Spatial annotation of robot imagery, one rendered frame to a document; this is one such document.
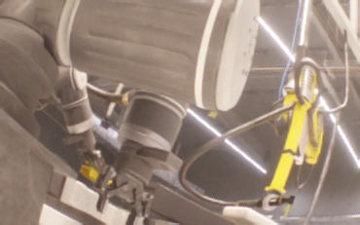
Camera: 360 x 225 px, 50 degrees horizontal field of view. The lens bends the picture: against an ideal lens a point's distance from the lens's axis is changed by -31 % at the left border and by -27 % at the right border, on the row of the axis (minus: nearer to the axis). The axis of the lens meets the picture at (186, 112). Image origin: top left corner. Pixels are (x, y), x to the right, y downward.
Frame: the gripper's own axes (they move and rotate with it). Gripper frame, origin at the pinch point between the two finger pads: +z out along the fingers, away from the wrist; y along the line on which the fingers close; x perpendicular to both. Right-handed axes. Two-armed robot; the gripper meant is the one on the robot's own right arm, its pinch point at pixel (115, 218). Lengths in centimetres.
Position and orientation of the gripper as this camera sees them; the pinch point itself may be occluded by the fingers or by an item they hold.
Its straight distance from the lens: 95.6
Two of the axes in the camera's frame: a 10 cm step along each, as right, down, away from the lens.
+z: -3.5, 8.7, -3.6
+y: -5.4, -5.0, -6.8
